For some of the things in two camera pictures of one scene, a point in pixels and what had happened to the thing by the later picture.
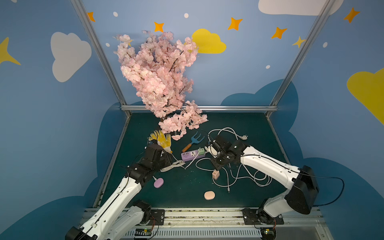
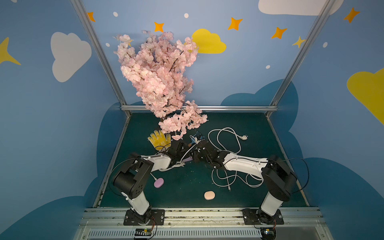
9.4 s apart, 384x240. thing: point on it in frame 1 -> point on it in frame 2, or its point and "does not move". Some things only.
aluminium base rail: x=227 y=224 does not move
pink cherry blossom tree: x=157 y=66 does not move
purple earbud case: x=158 y=182 does not move
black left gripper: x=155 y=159 -> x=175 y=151
